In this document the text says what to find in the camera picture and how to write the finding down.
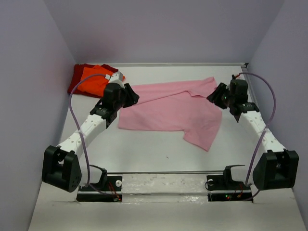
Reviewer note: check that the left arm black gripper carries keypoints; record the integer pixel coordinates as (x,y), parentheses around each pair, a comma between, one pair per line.
(131,96)

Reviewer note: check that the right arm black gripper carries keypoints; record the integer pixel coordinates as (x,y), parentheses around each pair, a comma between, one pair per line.
(214,96)

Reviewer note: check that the pink t shirt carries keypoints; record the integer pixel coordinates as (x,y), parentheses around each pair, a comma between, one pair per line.
(175,106)

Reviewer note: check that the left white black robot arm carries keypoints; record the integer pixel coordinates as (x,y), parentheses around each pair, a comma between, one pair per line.
(66,166)

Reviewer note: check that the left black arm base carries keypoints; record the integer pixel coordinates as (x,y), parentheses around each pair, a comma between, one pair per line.
(111,192)

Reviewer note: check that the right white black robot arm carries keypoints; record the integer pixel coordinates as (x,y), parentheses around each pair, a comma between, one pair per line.
(272,166)

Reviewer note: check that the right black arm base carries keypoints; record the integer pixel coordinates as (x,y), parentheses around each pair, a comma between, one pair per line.
(220,190)

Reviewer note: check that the orange folded t shirt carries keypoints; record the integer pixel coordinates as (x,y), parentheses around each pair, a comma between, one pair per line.
(95,86)

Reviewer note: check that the dark red folded t shirt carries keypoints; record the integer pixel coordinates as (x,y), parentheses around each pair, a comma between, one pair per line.
(78,69)

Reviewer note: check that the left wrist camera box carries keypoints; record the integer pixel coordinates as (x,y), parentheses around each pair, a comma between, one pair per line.
(115,77)

